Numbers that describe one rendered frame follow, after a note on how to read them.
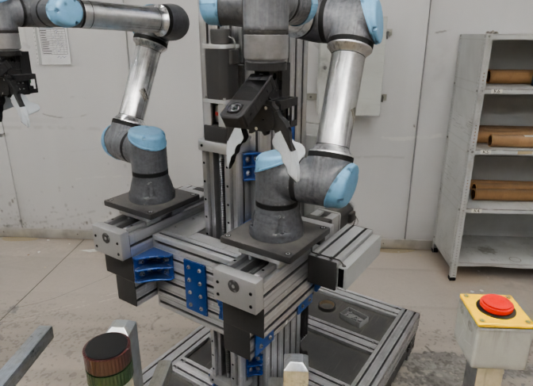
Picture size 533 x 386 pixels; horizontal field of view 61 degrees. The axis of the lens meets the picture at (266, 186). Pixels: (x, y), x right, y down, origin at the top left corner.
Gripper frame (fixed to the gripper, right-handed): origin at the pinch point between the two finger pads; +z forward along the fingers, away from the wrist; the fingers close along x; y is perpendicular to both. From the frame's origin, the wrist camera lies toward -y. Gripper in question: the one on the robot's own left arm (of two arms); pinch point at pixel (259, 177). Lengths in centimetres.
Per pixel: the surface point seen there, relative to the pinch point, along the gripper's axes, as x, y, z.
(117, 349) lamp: -1.2, -34.1, 14.2
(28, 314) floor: 197, 45, 132
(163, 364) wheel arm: 21, -8, 46
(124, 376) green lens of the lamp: -2.4, -34.5, 17.7
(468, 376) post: -39.2, -5.0, 21.1
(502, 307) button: -41.8, -5.8, 8.5
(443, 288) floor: 3, 211, 132
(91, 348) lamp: 1.8, -35.9, 14.2
